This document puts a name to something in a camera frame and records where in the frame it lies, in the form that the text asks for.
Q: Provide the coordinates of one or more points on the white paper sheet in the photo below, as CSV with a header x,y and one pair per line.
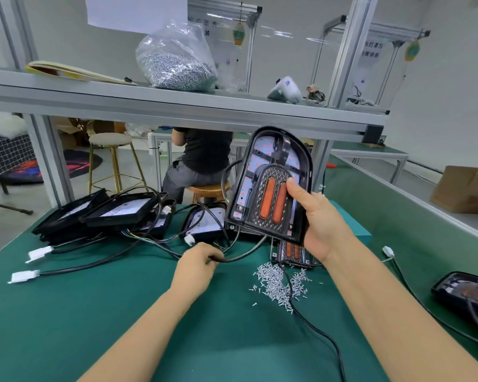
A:
x,y
135,12

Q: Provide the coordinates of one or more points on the small green workbench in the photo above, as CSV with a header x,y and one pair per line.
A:
x,y
158,137

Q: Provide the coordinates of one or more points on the round brown wooden stool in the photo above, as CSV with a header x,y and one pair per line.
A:
x,y
207,191

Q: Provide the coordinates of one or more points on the beige flat folder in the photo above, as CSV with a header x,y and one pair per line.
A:
x,y
72,72

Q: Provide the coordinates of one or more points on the colourful round rug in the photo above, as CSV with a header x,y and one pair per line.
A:
x,y
72,164

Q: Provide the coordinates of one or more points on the green workbench white legs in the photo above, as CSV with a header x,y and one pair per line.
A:
x,y
374,151

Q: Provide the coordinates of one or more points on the aluminium shelf frame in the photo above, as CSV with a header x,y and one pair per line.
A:
x,y
183,99

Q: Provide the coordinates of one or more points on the round beige stool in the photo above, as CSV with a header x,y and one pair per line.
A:
x,y
110,140

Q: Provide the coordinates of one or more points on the stack of unassembled lamp housings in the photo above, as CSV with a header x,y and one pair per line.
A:
x,y
103,215

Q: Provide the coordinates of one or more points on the person's left forearm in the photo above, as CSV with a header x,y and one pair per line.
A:
x,y
139,342

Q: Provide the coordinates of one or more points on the brown cardboard box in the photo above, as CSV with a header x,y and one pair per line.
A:
x,y
462,189

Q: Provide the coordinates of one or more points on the teal power supply box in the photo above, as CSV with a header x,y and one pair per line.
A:
x,y
354,226

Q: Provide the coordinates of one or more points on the person's right hand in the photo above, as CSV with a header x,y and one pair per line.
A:
x,y
327,226

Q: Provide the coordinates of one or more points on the black checked cloth table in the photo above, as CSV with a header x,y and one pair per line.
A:
x,y
6,155

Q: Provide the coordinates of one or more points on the black cover orange strips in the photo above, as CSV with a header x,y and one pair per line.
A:
x,y
291,252
272,199

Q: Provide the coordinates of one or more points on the white plastic bags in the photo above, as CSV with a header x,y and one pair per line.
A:
x,y
4,125

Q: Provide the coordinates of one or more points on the heap of small silver screws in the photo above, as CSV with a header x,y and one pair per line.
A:
x,y
279,284

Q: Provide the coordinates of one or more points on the person's right forearm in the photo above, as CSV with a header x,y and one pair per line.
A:
x,y
414,322

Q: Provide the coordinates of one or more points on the clear bag of screws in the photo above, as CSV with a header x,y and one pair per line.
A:
x,y
175,63

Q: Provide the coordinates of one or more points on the white handheld device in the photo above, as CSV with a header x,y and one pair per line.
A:
x,y
285,90

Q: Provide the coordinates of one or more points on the person's left hand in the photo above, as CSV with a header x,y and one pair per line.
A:
x,y
195,274

